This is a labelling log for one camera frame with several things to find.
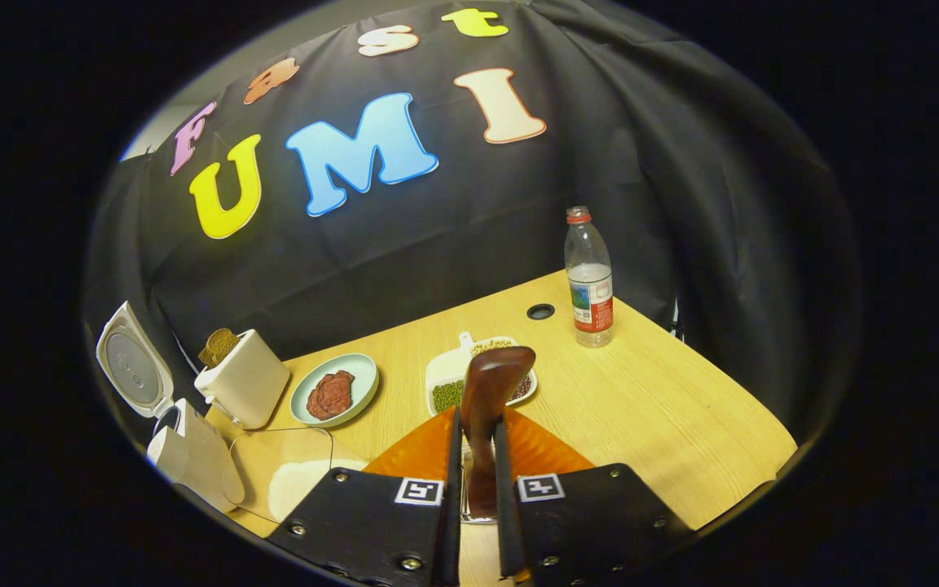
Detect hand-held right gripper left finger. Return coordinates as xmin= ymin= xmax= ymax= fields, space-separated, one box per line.
xmin=266 ymin=406 xmax=465 ymax=587

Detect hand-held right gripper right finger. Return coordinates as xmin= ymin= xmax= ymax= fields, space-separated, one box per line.
xmin=492 ymin=406 xmax=696 ymax=586

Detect white rice pile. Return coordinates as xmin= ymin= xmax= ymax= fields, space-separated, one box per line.
xmin=268 ymin=458 xmax=368 ymax=523

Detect brown wooden spoon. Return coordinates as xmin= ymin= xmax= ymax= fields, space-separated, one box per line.
xmin=460 ymin=346 xmax=536 ymax=520

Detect white rice cooker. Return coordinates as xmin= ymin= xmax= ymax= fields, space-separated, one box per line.
xmin=96 ymin=302 xmax=246 ymax=513

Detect clear plastic rice tray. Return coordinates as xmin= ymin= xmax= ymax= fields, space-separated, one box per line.
xmin=229 ymin=427 xmax=368 ymax=524

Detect red meat slices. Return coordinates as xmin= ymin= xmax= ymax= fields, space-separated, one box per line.
xmin=306 ymin=370 xmax=355 ymax=421

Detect light blue plate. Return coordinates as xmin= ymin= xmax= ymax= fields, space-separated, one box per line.
xmin=290 ymin=353 xmax=379 ymax=429

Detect white divided dish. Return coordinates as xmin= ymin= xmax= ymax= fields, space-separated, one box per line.
xmin=425 ymin=332 xmax=538 ymax=417

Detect white toaster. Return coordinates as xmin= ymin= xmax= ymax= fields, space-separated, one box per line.
xmin=194 ymin=329 xmax=292 ymax=430

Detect brown toast slice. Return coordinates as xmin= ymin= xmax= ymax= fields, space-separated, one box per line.
xmin=198 ymin=329 xmax=240 ymax=368

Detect clear plastic water bottle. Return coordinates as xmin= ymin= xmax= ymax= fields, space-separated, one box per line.
xmin=564 ymin=206 xmax=615 ymax=349

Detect black backdrop cloth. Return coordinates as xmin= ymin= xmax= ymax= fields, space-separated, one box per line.
xmin=82 ymin=0 xmax=862 ymax=457

